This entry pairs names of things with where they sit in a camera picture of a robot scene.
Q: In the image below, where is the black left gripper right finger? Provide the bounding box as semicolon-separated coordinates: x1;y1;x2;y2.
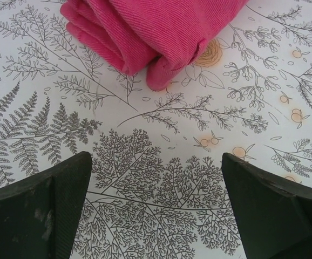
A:
221;152;312;259

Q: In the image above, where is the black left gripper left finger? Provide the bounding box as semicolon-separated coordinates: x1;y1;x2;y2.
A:
0;151;93;259

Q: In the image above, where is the floral patterned tablecloth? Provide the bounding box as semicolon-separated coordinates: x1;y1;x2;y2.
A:
0;0;312;259

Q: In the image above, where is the folded pink cloth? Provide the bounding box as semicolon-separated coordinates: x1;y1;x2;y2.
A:
59;0;250;92

